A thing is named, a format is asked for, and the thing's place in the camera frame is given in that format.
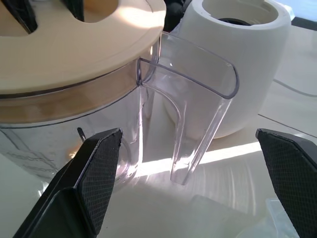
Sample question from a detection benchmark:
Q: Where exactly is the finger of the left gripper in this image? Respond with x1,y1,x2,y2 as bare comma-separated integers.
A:
61,0,85,23
4,0,38,35

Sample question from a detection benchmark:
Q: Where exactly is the white blender base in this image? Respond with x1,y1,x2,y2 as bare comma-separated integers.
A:
178,0,292,139

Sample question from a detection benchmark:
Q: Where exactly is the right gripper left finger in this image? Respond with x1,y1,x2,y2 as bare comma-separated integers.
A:
13,127,124,238

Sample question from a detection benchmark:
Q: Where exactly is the beige blender lid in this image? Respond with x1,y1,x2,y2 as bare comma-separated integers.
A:
0,0,167,122

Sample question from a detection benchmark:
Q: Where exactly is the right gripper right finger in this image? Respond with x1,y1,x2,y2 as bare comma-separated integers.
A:
255,128,317,238

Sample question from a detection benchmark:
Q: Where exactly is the clear blender jar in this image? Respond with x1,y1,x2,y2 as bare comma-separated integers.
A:
0,32,240,199

